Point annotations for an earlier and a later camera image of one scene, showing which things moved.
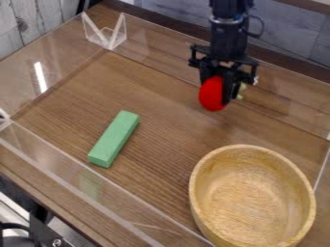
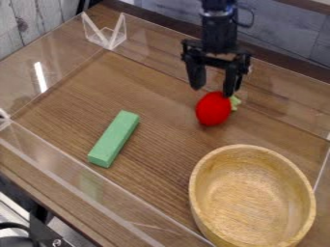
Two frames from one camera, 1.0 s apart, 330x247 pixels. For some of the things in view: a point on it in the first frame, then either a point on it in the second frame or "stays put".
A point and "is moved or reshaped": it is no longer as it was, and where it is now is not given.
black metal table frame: [45, 235] stays put
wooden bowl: [252, 198] stays put
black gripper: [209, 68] → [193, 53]
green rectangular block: [114, 139] stays put
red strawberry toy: [210, 94] is moved or reshaped
